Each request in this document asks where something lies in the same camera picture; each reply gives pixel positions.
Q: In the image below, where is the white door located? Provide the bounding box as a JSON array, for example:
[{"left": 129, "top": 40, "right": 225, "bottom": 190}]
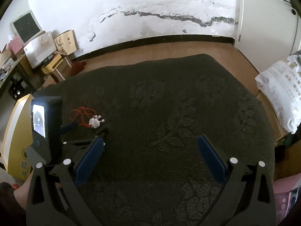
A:
[{"left": 234, "top": 0, "right": 301, "bottom": 57}]

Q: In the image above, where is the red cord silver pendant necklace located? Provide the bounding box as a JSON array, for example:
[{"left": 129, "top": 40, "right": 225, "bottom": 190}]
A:
[{"left": 70, "top": 107, "right": 105, "bottom": 130}]

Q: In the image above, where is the white plastic sack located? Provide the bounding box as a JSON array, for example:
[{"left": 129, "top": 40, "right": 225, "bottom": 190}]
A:
[{"left": 255, "top": 56, "right": 301, "bottom": 134}]

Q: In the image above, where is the person's left forearm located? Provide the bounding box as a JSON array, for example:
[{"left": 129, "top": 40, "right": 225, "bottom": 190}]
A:
[{"left": 13, "top": 175, "right": 34, "bottom": 210}]

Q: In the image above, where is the white paper bag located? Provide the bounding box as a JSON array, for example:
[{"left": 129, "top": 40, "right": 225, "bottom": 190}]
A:
[{"left": 23, "top": 31, "right": 57, "bottom": 69}]

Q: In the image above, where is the beige paper bag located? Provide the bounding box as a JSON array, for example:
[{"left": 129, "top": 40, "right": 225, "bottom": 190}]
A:
[{"left": 54, "top": 30, "right": 77, "bottom": 55}]

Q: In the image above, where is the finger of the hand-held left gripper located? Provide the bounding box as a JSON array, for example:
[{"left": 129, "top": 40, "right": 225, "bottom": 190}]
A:
[
  {"left": 60, "top": 131, "right": 107, "bottom": 163},
  {"left": 61, "top": 122, "right": 78, "bottom": 133}
]

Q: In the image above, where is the yellow cardboard box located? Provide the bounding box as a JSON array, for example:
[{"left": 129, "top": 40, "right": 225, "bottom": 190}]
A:
[{"left": 1, "top": 93, "right": 36, "bottom": 181}]

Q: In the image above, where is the dark desk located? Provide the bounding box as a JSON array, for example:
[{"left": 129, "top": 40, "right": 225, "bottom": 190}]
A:
[{"left": 0, "top": 52, "right": 26, "bottom": 95}]

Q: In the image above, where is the dark green patterned blanket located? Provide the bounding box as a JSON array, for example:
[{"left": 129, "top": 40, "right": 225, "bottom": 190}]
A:
[{"left": 30, "top": 53, "right": 276, "bottom": 226}]

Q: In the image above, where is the brown cardboard box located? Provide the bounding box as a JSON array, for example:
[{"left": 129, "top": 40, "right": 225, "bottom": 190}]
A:
[{"left": 50, "top": 60, "right": 72, "bottom": 82}]

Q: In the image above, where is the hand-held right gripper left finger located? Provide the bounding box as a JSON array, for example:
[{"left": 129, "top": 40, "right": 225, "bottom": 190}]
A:
[{"left": 26, "top": 136, "right": 105, "bottom": 226}]

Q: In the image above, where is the black speaker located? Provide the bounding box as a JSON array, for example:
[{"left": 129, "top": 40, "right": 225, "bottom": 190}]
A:
[{"left": 8, "top": 83, "right": 24, "bottom": 100}]

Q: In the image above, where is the flat yellow box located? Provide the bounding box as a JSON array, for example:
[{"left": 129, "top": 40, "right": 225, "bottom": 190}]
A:
[{"left": 41, "top": 54, "right": 64, "bottom": 74}]

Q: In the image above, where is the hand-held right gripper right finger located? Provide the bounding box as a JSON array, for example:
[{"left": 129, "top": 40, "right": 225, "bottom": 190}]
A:
[{"left": 197, "top": 134, "right": 277, "bottom": 226}]

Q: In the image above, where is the old white monitor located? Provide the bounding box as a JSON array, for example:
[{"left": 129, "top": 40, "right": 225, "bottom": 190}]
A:
[{"left": 10, "top": 10, "right": 44, "bottom": 44}]

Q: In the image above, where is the open cardboard box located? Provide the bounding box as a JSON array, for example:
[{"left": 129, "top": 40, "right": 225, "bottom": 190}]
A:
[{"left": 273, "top": 143, "right": 301, "bottom": 182}]

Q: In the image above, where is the dark red cloth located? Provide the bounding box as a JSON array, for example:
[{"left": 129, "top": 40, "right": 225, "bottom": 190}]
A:
[{"left": 70, "top": 60, "right": 87, "bottom": 76}]

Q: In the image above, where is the pink packaging pile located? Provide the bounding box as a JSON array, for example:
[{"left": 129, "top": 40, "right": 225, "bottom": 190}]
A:
[{"left": 273, "top": 183, "right": 301, "bottom": 220}]

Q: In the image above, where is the pink box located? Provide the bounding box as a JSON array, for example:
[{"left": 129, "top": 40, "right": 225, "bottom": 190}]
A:
[{"left": 7, "top": 35, "right": 24, "bottom": 55}]

